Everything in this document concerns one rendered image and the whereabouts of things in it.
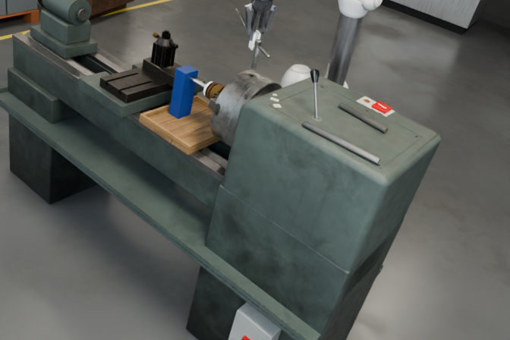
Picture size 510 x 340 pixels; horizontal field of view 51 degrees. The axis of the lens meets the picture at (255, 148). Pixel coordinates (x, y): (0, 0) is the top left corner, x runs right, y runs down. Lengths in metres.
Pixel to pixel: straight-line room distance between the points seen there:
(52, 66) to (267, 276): 1.48
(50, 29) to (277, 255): 1.66
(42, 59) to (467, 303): 2.69
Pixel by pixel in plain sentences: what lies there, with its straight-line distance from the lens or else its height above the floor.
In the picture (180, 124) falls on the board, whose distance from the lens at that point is 2.36.
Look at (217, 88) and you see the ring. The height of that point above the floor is 1.12.
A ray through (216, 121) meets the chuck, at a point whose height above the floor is 1.07.
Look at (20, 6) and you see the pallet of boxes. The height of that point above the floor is 0.18.
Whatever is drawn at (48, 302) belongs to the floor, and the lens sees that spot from 2.75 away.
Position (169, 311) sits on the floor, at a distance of 2.73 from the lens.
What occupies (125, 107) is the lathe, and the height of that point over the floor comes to 0.92.
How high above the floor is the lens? 2.09
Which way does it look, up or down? 31 degrees down
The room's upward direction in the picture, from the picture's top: 15 degrees clockwise
